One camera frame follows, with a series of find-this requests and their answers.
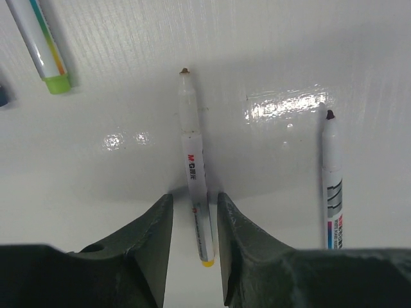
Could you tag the blue pen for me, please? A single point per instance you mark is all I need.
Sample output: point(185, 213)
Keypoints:
point(3, 96)

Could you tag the purple pen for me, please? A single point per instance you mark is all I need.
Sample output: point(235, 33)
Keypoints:
point(332, 182)

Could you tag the yellow pen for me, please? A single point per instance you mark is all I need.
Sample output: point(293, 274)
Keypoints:
point(192, 147)

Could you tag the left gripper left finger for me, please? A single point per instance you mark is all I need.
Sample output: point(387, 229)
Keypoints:
point(125, 269)

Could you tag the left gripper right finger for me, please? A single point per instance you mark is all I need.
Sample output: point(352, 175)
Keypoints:
point(260, 271)

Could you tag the green pen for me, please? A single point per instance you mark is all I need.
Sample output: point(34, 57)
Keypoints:
point(41, 45)

